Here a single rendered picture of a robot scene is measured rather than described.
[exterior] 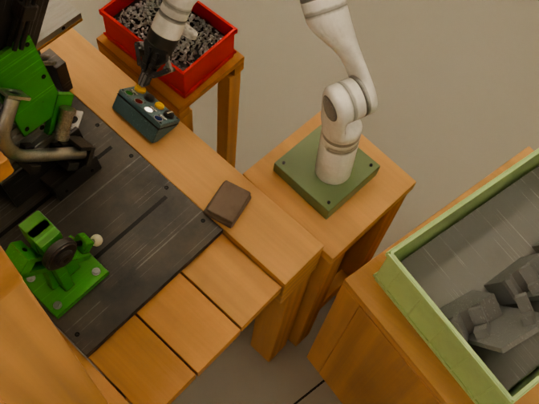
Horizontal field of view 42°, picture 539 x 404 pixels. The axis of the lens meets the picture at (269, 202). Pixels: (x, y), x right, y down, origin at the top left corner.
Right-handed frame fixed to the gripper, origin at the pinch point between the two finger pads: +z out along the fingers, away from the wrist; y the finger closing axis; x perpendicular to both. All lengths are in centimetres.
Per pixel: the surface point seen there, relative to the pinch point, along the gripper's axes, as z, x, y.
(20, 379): -19, -94, 61
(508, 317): -7, 13, 103
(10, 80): -3.3, -39.9, -3.7
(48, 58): 4.2, -15.1, -17.5
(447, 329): -1, 2, 95
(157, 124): 4.0, -5.4, 11.9
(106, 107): 10.5, -5.3, -3.8
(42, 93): -0.1, -31.7, -1.7
